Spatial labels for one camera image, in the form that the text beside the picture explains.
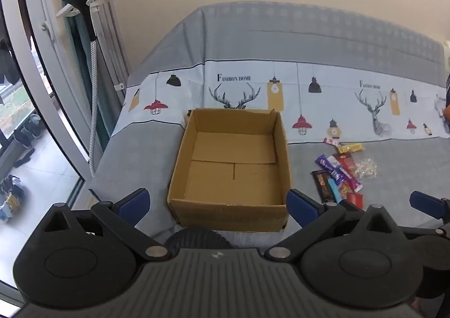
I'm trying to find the purple snack packet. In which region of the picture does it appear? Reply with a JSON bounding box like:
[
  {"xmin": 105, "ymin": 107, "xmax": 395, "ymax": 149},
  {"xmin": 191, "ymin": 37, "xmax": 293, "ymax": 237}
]
[
  {"xmin": 330, "ymin": 167, "xmax": 348, "ymax": 185},
  {"xmin": 315, "ymin": 154, "xmax": 334, "ymax": 173}
]

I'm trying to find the cardboard box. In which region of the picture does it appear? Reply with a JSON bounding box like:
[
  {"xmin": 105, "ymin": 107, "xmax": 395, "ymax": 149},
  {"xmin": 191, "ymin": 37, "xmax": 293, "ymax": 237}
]
[{"xmin": 167, "ymin": 108, "xmax": 292, "ymax": 233}]

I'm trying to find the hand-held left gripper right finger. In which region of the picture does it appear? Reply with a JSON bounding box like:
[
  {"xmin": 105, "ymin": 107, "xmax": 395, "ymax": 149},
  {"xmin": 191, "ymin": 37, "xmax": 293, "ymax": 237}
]
[{"xmin": 264, "ymin": 189, "xmax": 400, "ymax": 262}]

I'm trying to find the grey printed blanket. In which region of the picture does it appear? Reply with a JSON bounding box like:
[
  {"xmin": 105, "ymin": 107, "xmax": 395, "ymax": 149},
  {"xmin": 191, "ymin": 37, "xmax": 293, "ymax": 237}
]
[{"xmin": 88, "ymin": 2, "xmax": 450, "ymax": 245}]

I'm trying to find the black garment steamer head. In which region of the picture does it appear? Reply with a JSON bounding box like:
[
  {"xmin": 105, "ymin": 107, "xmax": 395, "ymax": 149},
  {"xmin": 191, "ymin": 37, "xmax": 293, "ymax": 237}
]
[{"xmin": 60, "ymin": 0, "xmax": 98, "ymax": 42}]

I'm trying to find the white window frame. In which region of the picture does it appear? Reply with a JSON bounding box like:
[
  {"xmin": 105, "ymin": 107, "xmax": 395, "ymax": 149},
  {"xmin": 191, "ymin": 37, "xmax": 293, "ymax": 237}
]
[{"xmin": 0, "ymin": 0, "xmax": 93, "ymax": 308}]

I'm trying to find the braided steamer hose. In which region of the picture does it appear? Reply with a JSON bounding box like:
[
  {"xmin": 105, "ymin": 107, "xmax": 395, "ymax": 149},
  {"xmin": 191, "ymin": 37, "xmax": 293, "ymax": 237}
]
[{"xmin": 88, "ymin": 39, "xmax": 99, "ymax": 177}]

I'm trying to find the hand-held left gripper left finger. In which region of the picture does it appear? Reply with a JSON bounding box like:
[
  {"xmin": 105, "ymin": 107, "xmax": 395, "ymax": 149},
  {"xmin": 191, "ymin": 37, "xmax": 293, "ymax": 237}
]
[{"xmin": 41, "ymin": 189, "xmax": 173, "ymax": 261}]

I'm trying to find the gold wrapped candy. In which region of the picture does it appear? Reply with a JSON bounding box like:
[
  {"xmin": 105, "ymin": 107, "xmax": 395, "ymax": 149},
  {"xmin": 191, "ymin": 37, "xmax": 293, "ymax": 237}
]
[{"xmin": 338, "ymin": 143, "xmax": 365, "ymax": 154}]

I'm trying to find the orange red snack stick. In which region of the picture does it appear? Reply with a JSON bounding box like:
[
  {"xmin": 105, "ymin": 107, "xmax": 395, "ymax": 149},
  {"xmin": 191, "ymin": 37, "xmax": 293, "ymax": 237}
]
[{"xmin": 339, "ymin": 177, "xmax": 363, "ymax": 196}]

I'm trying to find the clear bag of candies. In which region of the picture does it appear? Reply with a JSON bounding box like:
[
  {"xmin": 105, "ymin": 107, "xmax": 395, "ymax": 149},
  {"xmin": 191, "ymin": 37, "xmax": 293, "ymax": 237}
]
[{"xmin": 353, "ymin": 157, "xmax": 379, "ymax": 179}]

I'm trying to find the brown chocolate bar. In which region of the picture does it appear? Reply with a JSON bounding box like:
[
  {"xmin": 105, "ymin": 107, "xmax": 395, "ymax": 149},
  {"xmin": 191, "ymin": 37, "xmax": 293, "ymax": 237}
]
[{"xmin": 311, "ymin": 170, "xmax": 334, "ymax": 203}]

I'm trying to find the small red snack packet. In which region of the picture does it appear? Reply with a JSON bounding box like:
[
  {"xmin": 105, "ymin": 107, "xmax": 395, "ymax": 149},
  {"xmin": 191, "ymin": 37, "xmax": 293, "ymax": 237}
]
[{"xmin": 346, "ymin": 191, "xmax": 365, "ymax": 208}]

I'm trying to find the blue snack packet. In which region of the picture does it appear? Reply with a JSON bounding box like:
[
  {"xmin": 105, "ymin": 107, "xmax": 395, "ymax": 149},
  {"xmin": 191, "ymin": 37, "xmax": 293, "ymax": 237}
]
[{"xmin": 328, "ymin": 178, "xmax": 343, "ymax": 203}]

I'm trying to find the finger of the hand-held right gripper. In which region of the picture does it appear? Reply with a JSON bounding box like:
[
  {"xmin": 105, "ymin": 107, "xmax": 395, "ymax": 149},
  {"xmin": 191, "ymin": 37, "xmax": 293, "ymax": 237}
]
[{"xmin": 401, "ymin": 191, "xmax": 450, "ymax": 239}]

